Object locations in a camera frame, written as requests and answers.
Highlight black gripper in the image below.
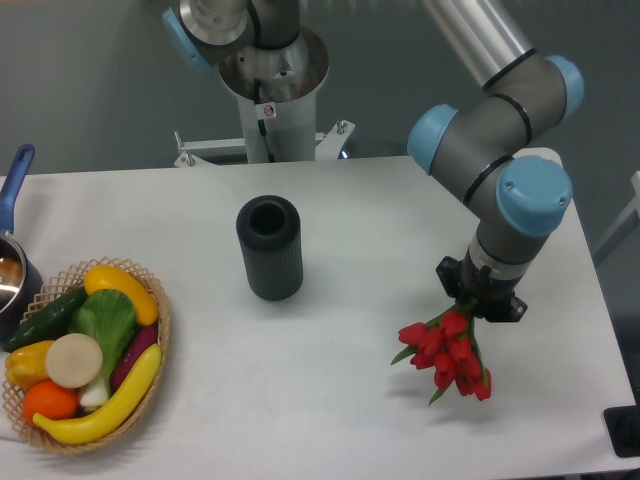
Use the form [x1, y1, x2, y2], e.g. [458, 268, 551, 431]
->
[436, 256, 528, 323]

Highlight red tulip bouquet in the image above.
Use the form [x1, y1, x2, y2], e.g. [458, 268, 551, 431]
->
[391, 300, 492, 405]

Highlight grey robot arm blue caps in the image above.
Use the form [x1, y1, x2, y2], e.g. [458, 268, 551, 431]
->
[162, 1, 584, 322]

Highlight black device at table edge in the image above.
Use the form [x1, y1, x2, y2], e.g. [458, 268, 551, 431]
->
[603, 405, 639, 458]

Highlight dark grey ribbed vase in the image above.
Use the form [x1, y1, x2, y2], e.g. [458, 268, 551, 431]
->
[236, 195, 304, 301]

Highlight purple eggplant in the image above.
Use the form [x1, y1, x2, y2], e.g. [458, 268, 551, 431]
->
[111, 325, 158, 392]

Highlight green bok choy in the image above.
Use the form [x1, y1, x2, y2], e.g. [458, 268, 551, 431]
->
[68, 289, 136, 412]

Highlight yellow squash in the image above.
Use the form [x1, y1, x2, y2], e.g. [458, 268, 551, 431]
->
[83, 264, 159, 326]

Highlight yellow banana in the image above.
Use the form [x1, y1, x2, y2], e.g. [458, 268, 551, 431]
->
[32, 344, 162, 445]

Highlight beige round disc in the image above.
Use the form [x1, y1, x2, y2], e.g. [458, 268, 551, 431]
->
[45, 333, 103, 389]

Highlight green cucumber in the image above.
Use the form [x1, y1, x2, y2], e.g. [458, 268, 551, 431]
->
[3, 287, 88, 353]

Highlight orange fruit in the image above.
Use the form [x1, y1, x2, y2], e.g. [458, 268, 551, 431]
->
[22, 380, 78, 427]

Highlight yellow bell pepper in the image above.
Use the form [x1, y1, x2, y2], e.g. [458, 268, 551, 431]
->
[5, 340, 54, 391]

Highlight woven wicker basket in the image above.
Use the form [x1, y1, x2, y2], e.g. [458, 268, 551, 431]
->
[2, 257, 171, 455]

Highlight white frame at right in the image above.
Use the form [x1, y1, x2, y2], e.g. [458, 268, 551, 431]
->
[592, 171, 639, 268]

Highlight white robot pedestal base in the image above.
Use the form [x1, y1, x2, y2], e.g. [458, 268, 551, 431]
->
[174, 27, 355, 167]

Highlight blue handled saucepan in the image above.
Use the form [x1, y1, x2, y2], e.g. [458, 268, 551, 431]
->
[1, 144, 43, 342]

